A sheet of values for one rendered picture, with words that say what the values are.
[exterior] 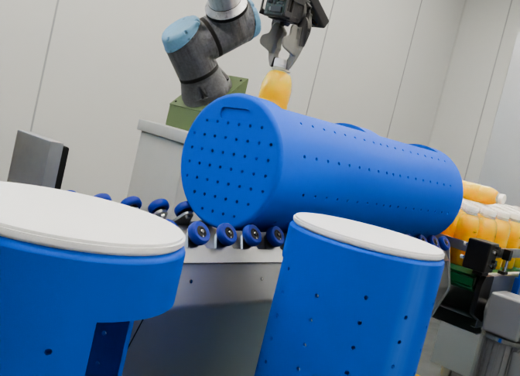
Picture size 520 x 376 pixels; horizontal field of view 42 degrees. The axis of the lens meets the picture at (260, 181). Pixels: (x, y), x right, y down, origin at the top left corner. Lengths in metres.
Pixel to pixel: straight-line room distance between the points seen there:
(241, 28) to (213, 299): 1.31
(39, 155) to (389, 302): 0.60
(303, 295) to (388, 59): 5.31
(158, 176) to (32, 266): 1.75
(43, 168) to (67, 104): 3.31
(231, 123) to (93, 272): 0.79
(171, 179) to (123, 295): 1.65
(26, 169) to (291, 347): 0.52
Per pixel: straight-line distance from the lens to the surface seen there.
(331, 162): 1.43
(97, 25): 4.43
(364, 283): 1.10
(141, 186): 2.46
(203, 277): 1.24
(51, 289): 0.65
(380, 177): 1.61
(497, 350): 2.15
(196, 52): 2.33
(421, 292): 1.15
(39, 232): 0.65
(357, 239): 1.10
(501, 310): 2.13
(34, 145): 1.10
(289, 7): 1.42
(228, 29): 2.36
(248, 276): 1.33
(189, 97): 2.40
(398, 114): 6.59
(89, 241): 0.65
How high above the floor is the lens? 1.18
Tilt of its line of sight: 5 degrees down
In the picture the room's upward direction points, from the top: 13 degrees clockwise
